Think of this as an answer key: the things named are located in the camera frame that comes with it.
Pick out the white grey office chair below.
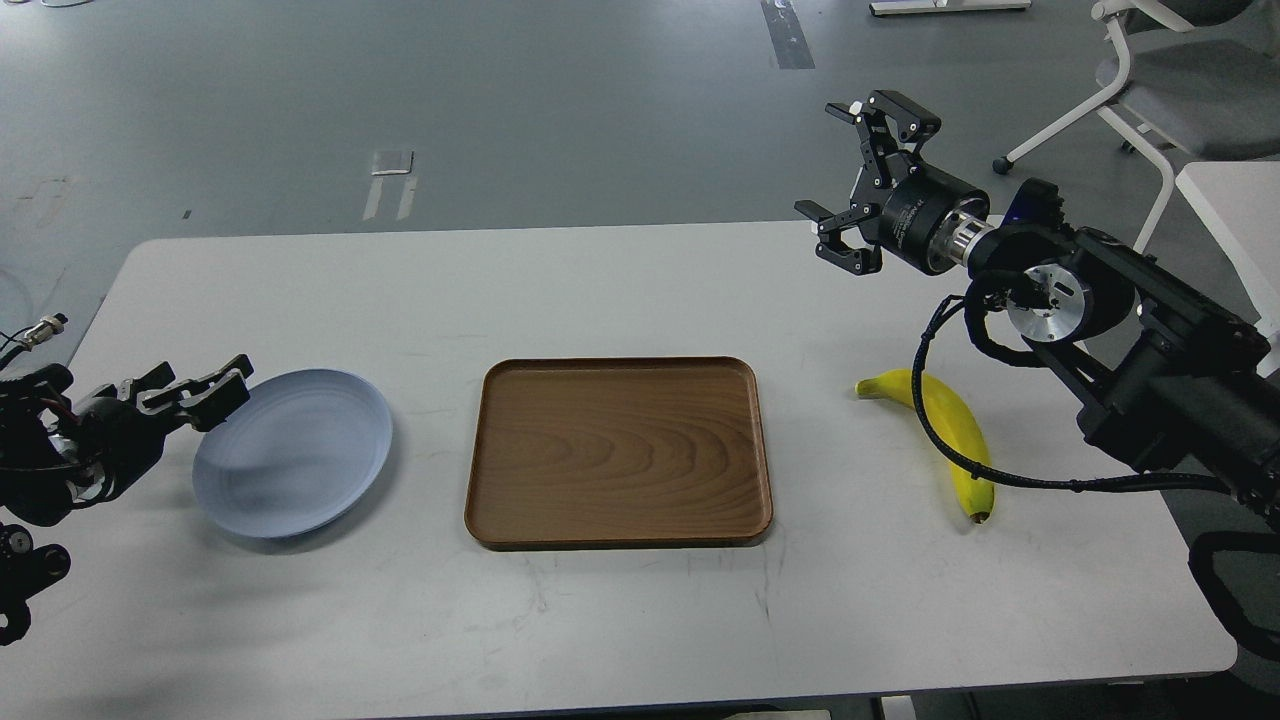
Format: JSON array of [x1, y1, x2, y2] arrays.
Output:
[[992, 1, 1279, 252]]

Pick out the yellow banana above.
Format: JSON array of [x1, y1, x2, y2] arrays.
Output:
[[854, 368, 996, 525]]

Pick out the brown wooden tray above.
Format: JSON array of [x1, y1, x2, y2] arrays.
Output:
[[463, 356, 774, 551]]

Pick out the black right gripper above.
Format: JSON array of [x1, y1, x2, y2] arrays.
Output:
[[795, 90, 991, 277]]

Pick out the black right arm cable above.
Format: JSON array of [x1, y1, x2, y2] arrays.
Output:
[[911, 270, 1231, 493]]

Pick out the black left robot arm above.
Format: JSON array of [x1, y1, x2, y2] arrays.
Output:
[[1, 313, 253, 644]]

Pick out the light blue plate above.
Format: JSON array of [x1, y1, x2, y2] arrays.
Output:
[[192, 368, 394, 541]]

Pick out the white side table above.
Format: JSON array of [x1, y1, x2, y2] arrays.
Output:
[[1175, 160, 1279, 377]]

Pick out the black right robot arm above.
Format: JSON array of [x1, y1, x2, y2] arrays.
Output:
[[794, 90, 1279, 529]]

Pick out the white furniture base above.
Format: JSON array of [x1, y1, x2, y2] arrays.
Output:
[[868, 0, 1033, 18]]

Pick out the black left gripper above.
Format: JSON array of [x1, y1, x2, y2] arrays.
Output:
[[74, 354, 253, 493]]

